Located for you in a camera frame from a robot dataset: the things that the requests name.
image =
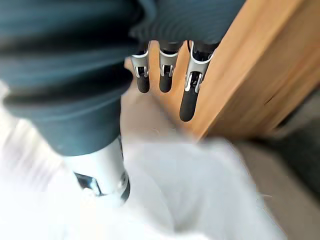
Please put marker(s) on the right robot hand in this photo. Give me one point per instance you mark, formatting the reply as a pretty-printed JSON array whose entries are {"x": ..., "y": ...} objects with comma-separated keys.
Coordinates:
[{"x": 75, "y": 75}]

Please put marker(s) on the wooden bed frame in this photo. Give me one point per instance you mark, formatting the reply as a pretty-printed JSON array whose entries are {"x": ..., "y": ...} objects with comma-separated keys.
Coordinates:
[{"x": 252, "y": 70}]

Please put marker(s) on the white bed sheet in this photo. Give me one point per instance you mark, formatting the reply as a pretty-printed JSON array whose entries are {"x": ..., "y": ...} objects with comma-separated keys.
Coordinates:
[{"x": 140, "y": 190}]

